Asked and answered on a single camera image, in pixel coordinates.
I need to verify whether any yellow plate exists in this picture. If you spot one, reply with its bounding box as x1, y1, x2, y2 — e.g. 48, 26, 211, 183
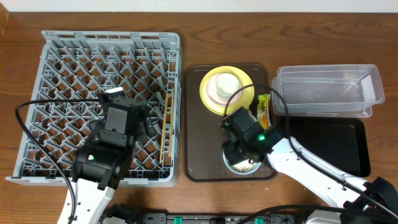
200, 66, 254, 115

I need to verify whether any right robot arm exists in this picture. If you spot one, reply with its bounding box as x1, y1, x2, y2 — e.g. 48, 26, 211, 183
220, 108, 397, 223

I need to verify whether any cream cup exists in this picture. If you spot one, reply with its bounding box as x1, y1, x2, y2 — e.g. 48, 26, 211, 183
216, 73, 239, 96

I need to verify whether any brown plastic serving tray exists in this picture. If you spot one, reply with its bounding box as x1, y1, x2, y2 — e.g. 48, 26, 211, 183
181, 65, 277, 182

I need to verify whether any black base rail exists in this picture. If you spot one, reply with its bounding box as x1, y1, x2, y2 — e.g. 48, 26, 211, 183
99, 203, 341, 224

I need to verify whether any light blue bowl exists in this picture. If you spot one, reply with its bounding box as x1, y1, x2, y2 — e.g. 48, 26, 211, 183
223, 152, 261, 175

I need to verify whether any black waste tray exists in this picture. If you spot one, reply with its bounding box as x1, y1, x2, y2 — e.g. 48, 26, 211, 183
290, 116, 371, 177

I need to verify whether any pink small plate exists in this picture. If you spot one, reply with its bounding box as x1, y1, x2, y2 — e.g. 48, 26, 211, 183
206, 73, 241, 105

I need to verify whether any black cable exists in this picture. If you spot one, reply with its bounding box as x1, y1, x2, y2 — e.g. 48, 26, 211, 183
15, 98, 103, 224

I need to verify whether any yellow green snack wrapper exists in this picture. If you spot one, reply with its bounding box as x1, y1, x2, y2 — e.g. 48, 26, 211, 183
257, 94, 271, 129

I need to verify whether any clear plastic container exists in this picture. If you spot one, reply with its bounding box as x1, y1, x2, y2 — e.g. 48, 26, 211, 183
272, 64, 385, 118

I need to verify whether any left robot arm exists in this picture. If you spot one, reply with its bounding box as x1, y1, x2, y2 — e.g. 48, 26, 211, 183
58, 96, 154, 223

